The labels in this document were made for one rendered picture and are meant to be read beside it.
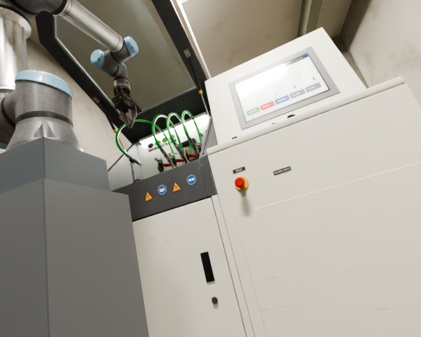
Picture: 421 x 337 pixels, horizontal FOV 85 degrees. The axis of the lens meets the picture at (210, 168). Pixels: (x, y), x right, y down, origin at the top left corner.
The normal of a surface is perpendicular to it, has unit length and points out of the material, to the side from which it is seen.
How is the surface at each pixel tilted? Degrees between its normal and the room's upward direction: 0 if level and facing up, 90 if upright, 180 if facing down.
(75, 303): 90
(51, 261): 90
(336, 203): 90
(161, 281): 90
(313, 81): 76
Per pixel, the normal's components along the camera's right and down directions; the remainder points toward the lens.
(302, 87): -0.38, -0.41
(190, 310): -0.33, -0.19
